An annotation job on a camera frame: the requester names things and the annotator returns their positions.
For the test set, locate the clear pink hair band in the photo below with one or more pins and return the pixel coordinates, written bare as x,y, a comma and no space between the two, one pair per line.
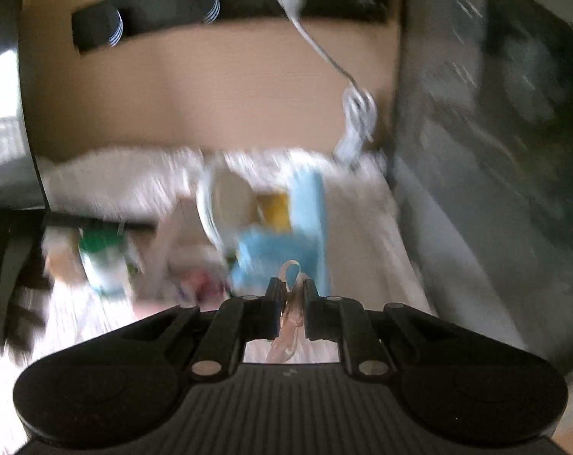
291,315

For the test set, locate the dark striped cup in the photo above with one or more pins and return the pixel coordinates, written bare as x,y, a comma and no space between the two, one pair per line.
212,7
114,27

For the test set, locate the dark television screen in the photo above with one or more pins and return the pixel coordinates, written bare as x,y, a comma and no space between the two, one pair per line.
6,57

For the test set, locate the blue white printed packet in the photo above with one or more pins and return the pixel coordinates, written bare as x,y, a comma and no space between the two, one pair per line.
258,256

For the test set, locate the clear plastic bag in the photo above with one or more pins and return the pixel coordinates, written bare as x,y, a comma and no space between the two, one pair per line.
191,284

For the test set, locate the yellow packet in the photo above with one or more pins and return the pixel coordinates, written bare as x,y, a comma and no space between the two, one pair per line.
274,211

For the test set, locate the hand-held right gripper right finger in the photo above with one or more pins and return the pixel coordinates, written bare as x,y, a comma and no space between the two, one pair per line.
310,308

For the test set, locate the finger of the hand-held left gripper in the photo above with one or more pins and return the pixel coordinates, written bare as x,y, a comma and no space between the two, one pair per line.
92,222

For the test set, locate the tall light blue packet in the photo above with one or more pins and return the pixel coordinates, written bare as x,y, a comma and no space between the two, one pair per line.
310,218

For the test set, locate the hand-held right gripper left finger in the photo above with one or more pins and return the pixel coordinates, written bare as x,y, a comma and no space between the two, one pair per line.
276,305

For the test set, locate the green white packet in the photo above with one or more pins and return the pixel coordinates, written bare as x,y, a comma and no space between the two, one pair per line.
104,256

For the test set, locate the white blanket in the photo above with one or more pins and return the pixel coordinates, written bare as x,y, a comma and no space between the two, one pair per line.
362,227

